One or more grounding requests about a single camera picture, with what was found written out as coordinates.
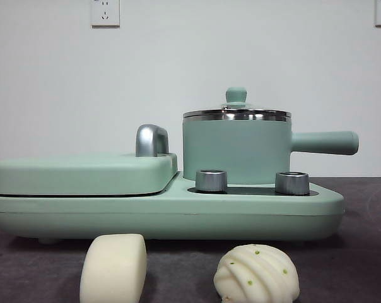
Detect smooth white steamed bun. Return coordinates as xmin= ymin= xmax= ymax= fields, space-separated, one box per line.
xmin=79 ymin=233 xmax=148 ymax=303

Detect mint green griddle cover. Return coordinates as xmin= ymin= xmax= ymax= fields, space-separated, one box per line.
xmin=0 ymin=151 xmax=179 ymax=196

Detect pleated white bun green specks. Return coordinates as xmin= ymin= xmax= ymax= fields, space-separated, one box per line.
xmin=213 ymin=243 xmax=301 ymax=303

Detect mint green breakfast machine base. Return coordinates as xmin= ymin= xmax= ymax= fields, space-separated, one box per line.
xmin=0 ymin=176 xmax=346 ymax=246

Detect mint green steel-lined saucepan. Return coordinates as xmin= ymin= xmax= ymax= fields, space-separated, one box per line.
xmin=182 ymin=112 xmax=360 ymax=186

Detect silver control knob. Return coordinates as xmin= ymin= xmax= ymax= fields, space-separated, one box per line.
xmin=195 ymin=169 xmax=228 ymax=193
xmin=274 ymin=171 xmax=310 ymax=195

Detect glass lid with green knob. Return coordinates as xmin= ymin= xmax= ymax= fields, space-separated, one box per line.
xmin=182 ymin=86 xmax=292 ymax=117

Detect silver griddle cover handle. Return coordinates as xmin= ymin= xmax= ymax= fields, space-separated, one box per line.
xmin=135 ymin=124 xmax=170 ymax=158

